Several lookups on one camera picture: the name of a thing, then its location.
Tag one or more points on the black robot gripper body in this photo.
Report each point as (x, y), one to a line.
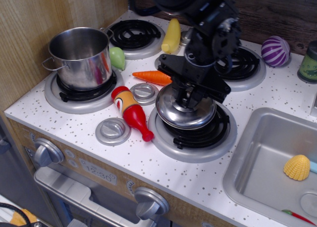
(196, 66)

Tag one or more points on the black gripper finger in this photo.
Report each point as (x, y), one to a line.
(180, 92)
(196, 96)

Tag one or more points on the steel pot lid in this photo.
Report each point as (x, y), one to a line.
(180, 117)

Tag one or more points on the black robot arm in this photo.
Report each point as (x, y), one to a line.
(196, 12)

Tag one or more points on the stainless steel pot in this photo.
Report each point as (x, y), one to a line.
(80, 56)

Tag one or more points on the orange toy carrot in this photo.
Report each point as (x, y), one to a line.
(155, 77)

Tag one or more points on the silver stove top knob middle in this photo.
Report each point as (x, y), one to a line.
(144, 93)

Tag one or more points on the silver stove knob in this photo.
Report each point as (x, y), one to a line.
(157, 63)
(185, 37)
(144, 93)
(112, 131)

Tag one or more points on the silver stove top knob back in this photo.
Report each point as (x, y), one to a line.
(157, 63)

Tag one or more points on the silver stove top knob rear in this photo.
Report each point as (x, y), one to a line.
(185, 37)

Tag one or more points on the yellow toy mustard bottle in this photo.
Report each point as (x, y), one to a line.
(172, 37)

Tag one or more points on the front right black burner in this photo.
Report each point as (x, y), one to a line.
(195, 146)

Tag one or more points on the black burner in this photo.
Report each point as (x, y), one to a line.
(195, 146)
(80, 102)
(245, 71)
(138, 39)

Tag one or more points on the back right black burner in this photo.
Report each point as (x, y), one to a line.
(245, 71)

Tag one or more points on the red toy ketchup bottle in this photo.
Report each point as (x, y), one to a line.
(131, 111)

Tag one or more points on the back left black burner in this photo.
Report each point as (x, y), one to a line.
(138, 39)

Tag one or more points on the light green toy pear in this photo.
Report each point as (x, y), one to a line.
(117, 58)

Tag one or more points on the silver stove top knob front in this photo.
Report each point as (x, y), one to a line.
(112, 131)

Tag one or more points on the purple striped toy ball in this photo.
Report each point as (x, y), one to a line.
(275, 51)

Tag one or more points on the metal sink basin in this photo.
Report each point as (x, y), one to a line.
(255, 178)

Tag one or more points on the front left black burner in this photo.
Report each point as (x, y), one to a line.
(80, 102)

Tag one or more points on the green toy can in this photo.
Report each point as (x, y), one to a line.
(308, 69)

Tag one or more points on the silver oven knob right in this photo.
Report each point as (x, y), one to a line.
(150, 203)

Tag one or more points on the silver oven knob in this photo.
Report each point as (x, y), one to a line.
(47, 153)
(150, 203)

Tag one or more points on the yellow toy corn piece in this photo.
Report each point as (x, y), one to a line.
(297, 168)

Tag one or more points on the silver oven knob left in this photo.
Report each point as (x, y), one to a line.
(47, 153)

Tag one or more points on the silver oven door handle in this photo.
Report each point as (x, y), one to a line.
(78, 196)

